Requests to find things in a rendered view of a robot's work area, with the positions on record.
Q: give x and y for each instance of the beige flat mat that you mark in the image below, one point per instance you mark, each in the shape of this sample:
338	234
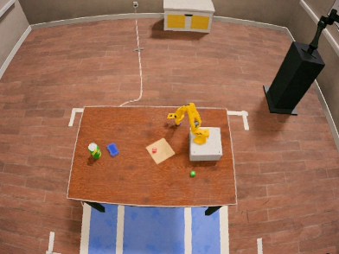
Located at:
164	151

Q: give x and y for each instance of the green and white drink can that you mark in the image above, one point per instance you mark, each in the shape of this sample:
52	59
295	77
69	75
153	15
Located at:
95	150

